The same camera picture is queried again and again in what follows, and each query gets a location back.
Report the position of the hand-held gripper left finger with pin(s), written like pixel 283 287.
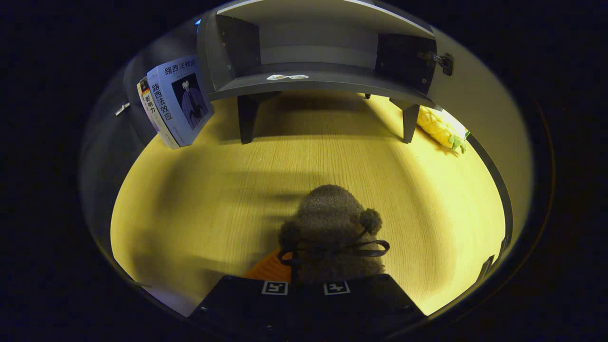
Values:
pixel 237 299

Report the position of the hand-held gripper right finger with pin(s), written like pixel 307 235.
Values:
pixel 375 299

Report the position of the brown fuzzy slipper shoe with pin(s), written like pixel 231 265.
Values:
pixel 327 213

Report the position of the grey shoe cabinet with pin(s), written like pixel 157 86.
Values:
pixel 313 83

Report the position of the yellow pineapple plush toy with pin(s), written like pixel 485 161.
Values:
pixel 439 124

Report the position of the black backdrop cloth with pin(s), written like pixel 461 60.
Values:
pixel 102 156

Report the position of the blue book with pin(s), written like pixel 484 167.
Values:
pixel 185 99

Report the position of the white clip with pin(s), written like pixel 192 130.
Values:
pixel 122 109

